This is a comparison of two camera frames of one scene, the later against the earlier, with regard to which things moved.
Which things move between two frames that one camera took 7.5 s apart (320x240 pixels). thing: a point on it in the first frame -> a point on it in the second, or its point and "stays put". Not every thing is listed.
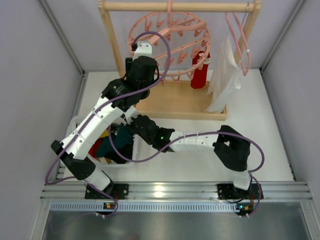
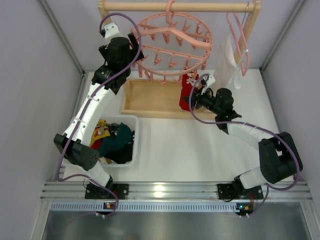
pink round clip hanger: [181, 42] stays put
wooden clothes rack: [177, 99] stays put
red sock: [200, 61] -> [185, 90]
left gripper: [129, 64] -> [136, 46]
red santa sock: [92, 150] stays put
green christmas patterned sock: [122, 138] stays put
